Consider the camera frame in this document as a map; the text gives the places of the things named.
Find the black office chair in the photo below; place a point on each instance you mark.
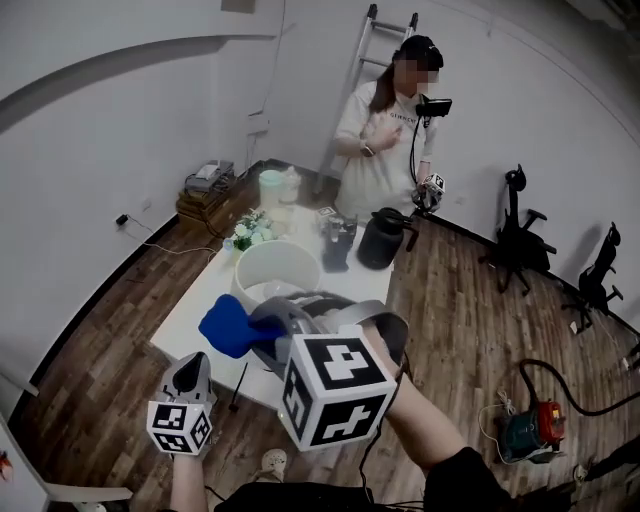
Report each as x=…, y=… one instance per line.
x=520, y=247
x=595, y=282

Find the beige cup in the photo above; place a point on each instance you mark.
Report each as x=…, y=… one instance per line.
x=280, y=222

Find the person's left forearm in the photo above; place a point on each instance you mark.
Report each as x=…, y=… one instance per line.
x=189, y=482

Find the orange snack packet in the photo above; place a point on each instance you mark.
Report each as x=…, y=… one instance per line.
x=4, y=465

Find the black power adapter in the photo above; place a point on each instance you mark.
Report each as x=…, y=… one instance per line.
x=122, y=219

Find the white wall box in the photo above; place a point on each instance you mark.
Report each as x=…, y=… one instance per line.
x=259, y=125

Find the person's beige shoe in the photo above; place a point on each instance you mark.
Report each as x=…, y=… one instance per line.
x=274, y=465

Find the dark grey cloth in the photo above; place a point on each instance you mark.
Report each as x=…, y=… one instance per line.
x=336, y=257

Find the wall panel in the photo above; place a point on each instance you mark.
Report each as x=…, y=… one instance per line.
x=239, y=5

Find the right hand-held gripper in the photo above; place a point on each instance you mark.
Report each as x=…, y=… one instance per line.
x=340, y=390

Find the aluminium ladder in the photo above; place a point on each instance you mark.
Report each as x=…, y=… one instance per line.
x=387, y=25

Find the white flowers in vase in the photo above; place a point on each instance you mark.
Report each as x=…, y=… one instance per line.
x=250, y=232

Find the clear glass jar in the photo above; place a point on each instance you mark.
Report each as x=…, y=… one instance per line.
x=291, y=187

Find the stack of wooden crates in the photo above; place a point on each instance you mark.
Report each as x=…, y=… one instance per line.
x=200, y=210

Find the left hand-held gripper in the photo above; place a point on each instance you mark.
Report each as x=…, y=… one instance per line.
x=177, y=427

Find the green lidded jar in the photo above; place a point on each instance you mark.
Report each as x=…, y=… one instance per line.
x=271, y=187

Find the white table lamp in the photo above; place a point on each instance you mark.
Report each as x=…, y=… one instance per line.
x=277, y=262

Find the person's black clothing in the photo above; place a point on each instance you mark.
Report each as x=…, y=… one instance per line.
x=460, y=485

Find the blue cloth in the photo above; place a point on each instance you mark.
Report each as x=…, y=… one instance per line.
x=227, y=327

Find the grey device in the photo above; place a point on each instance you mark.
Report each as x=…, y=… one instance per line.
x=207, y=177

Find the black kettle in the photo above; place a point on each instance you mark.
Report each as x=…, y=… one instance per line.
x=377, y=245

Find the person's right forearm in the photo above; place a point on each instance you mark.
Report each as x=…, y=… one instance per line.
x=422, y=425

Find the red and teal vacuum cleaner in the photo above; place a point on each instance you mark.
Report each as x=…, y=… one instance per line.
x=530, y=432

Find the white table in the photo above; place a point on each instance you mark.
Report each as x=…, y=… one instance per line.
x=195, y=310

